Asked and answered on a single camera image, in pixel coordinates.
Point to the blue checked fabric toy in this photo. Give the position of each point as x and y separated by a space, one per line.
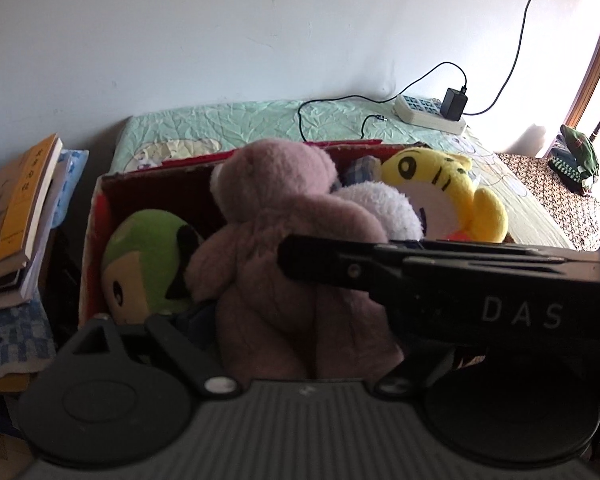
360 170

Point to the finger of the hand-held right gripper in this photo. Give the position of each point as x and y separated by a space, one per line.
325 260

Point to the white power strip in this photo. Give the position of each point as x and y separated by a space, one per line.
420 110

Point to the dark green clothing pile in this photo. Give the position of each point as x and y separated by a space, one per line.
577 157

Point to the orange cover book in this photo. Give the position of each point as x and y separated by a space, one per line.
15 200

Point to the yellow tiger plush toy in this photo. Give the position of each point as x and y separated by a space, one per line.
485 210

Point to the stack of books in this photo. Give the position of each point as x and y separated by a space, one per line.
42 240

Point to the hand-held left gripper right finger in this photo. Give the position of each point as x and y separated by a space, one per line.
410 375

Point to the red cardboard box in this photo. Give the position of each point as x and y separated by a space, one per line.
130 195

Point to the black charger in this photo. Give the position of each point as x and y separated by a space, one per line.
453 104

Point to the blue checked cloth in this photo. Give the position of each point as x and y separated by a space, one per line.
10 340

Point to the white plush toy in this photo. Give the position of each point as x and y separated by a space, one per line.
380 210

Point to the mauve bear plush toy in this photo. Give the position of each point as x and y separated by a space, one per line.
270 320

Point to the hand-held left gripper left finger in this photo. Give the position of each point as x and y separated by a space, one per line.
180 350

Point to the brown patterned blanket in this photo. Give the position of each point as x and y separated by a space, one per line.
555 195

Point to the green plush toy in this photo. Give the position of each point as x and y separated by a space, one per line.
145 250

